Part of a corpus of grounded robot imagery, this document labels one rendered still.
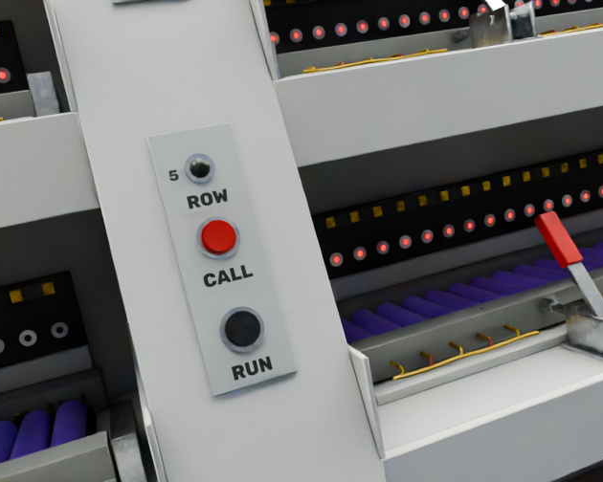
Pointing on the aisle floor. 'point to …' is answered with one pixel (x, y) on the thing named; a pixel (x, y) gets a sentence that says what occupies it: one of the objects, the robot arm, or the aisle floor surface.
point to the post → (205, 434)
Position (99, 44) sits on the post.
